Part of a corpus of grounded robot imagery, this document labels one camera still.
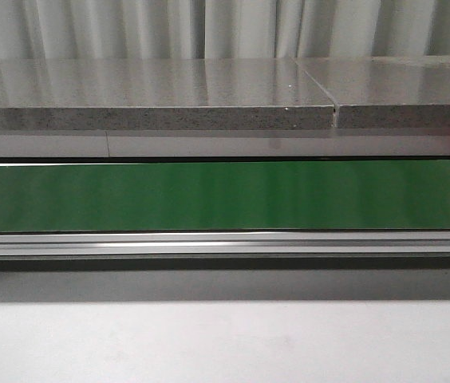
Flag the grey curtain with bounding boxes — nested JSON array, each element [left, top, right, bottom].
[[0, 1, 450, 59]]

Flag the green conveyor belt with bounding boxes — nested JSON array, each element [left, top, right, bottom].
[[0, 160, 450, 232]]

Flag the grey stone counter slab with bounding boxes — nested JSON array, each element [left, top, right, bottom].
[[0, 59, 334, 131]]

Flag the aluminium conveyor frame rail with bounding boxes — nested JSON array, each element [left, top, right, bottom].
[[0, 230, 450, 271]]

